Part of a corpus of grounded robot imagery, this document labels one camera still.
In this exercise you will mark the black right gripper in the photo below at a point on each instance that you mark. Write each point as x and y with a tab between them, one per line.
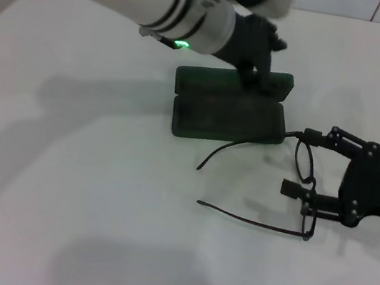
374	186

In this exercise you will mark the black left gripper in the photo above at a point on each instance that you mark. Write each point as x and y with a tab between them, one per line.
249	40

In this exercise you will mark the black glasses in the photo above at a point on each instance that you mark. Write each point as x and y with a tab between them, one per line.
306	235

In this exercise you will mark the green glasses case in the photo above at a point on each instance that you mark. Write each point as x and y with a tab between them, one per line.
222	122

